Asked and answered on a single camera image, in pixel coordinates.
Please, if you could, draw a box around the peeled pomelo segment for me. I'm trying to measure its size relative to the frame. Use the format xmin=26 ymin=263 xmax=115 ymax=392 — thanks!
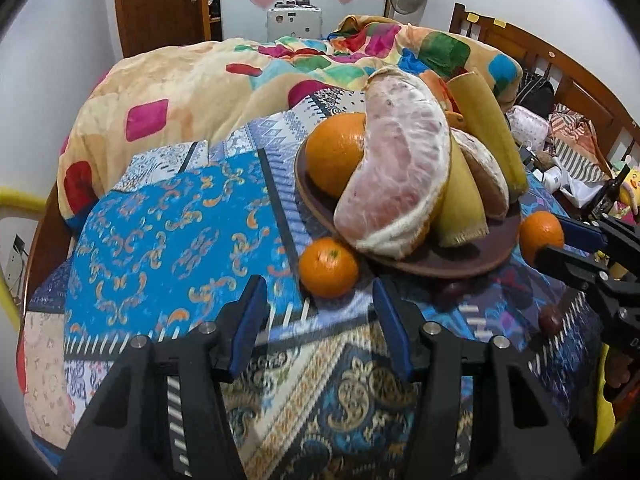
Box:
xmin=451 ymin=128 xmax=510 ymax=221
xmin=333 ymin=66 xmax=451 ymax=260

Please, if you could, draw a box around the dark glass bottle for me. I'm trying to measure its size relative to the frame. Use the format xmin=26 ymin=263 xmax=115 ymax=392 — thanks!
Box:
xmin=589 ymin=164 xmax=630 ymax=219

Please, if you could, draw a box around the colourful patchwork quilt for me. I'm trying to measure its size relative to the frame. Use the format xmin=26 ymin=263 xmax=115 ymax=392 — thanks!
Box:
xmin=58 ymin=15 xmax=523 ymax=231

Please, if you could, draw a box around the small orange mandarin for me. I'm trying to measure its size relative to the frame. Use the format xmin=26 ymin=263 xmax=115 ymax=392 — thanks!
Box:
xmin=298 ymin=237 xmax=359 ymax=299

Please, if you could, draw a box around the yellow foam tube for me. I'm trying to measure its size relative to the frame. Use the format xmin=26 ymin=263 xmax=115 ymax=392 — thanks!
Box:
xmin=0 ymin=186 xmax=48 ymax=334

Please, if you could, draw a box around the dark red grape left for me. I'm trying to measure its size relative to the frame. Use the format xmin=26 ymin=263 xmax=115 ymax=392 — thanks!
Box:
xmin=433 ymin=281 xmax=473 ymax=306

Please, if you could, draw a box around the yellow sugarcane piece front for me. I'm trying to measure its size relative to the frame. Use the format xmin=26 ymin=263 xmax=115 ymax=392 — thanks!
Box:
xmin=435 ymin=136 xmax=489 ymax=248

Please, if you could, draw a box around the wooden headboard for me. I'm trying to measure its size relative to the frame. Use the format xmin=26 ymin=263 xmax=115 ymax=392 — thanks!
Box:
xmin=449 ymin=2 xmax=639 ymax=162

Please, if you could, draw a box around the dark red grape right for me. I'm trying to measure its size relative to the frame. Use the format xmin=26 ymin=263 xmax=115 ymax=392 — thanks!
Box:
xmin=538 ymin=304 xmax=563 ymax=338

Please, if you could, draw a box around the white box appliance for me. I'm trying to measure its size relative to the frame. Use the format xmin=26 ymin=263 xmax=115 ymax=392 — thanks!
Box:
xmin=266 ymin=0 xmax=322 ymax=42

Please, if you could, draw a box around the yellow sugarcane piece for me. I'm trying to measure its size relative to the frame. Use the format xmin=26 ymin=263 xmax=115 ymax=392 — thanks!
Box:
xmin=435 ymin=136 xmax=489 ymax=248
xmin=447 ymin=72 xmax=528 ymax=203

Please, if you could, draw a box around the patterned blue bed sheet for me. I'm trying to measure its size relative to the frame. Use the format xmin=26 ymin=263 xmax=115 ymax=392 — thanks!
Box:
xmin=16 ymin=86 xmax=601 ymax=480

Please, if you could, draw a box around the wall power socket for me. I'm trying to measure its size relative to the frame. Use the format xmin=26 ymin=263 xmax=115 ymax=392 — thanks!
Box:
xmin=4 ymin=235 xmax=28 ymax=290

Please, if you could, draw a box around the pink patterned pillow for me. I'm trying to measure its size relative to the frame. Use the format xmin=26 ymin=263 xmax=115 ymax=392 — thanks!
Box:
xmin=506 ymin=105 xmax=550 ymax=152

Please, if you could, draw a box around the brown wooden door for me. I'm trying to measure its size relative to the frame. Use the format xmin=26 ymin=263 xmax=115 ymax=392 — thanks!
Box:
xmin=114 ymin=0 xmax=205 ymax=58

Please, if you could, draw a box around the striped cloth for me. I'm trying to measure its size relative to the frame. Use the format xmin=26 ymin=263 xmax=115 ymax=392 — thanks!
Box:
xmin=549 ymin=103 xmax=612 ymax=183

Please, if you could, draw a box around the yellow chick plush toy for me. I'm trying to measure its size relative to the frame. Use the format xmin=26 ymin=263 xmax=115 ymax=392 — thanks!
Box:
xmin=620 ymin=162 xmax=640 ymax=217

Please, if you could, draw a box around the purple round plate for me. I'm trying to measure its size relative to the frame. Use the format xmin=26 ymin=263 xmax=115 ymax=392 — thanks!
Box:
xmin=294 ymin=141 xmax=521 ymax=280

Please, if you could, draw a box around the dark red grape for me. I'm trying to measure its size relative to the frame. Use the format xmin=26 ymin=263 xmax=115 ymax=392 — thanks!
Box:
xmin=433 ymin=281 xmax=473 ymax=306
xmin=538 ymin=304 xmax=563 ymax=338

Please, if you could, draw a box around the peeled pomelo segment front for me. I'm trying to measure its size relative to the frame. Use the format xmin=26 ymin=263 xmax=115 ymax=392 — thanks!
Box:
xmin=333 ymin=66 xmax=451 ymax=260

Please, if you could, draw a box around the large orange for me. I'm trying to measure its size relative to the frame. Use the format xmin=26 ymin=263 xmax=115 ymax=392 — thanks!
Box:
xmin=305 ymin=113 xmax=366 ymax=198
xmin=518 ymin=211 xmax=564 ymax=266

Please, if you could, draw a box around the person's hand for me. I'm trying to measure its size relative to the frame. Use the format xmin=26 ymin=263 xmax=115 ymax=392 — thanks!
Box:
xmin=604 ymin=348 xmax=632 ymax=388

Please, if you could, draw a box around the black backpack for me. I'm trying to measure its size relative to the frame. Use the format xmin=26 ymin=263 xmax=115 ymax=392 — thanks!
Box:
xmin=514 ymin=70 xmax=555 ymax=119

